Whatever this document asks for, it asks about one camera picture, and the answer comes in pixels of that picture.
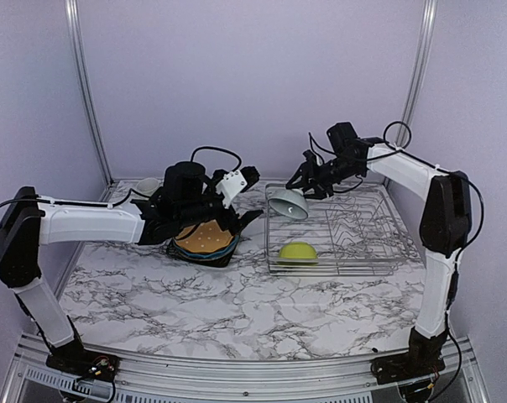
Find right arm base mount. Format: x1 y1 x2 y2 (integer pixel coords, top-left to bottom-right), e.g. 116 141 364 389
370 350 446 385

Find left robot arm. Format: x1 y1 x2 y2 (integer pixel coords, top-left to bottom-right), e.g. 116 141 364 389
0 161 261 374

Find metal wire dish rack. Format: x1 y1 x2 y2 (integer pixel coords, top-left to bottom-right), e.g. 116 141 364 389
264 183 410 276

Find orange polka dot plate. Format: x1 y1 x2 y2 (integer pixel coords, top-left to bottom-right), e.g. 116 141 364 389
173 220 235 254

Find black floral square plate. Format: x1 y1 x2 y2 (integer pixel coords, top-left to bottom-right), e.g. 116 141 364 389
166 236 240 268

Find white patterned bowl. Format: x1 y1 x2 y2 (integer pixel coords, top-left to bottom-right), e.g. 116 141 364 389
268 188 309 220

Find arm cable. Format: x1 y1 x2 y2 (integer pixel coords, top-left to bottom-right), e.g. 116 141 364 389
307 121 486 253
0 145 243 278

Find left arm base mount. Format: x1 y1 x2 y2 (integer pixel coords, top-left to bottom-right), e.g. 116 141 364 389
45 348 119 382

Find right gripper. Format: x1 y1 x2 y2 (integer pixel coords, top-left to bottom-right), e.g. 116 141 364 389
287 154 363 199

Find left aluminium frame post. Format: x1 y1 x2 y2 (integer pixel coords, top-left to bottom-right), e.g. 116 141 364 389
65 0 114 187

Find right aluminium frame post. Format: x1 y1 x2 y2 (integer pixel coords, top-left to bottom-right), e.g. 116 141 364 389
402 0 438 126

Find pale green mug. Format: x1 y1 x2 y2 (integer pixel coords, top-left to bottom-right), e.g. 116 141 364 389
135 177 160 196

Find aluminium frame post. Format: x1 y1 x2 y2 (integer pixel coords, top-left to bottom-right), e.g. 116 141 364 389
402 0 438 126
65 0 114 187

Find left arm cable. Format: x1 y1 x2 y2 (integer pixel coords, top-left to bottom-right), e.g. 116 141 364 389
0 145 243 278

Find lime green bowl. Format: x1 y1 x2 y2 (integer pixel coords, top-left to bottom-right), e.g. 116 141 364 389
277 242 317 266

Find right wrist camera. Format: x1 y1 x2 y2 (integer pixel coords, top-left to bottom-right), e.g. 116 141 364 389
303 149 325 166

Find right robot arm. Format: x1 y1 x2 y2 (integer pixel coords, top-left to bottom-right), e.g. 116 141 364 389
285 122 472 376

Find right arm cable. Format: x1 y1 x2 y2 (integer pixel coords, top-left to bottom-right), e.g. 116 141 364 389
307 121 486 253

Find blue polka dot plate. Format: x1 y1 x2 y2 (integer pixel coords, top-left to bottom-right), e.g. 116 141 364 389
166 236 239 261

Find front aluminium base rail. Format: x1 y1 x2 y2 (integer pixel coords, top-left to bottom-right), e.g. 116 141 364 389
0 333 492 402

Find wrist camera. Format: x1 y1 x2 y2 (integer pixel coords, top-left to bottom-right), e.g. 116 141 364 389
216 166 260 209
303 149 325 166

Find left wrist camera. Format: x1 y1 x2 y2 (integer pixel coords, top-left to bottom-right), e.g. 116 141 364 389
216 166 260 209

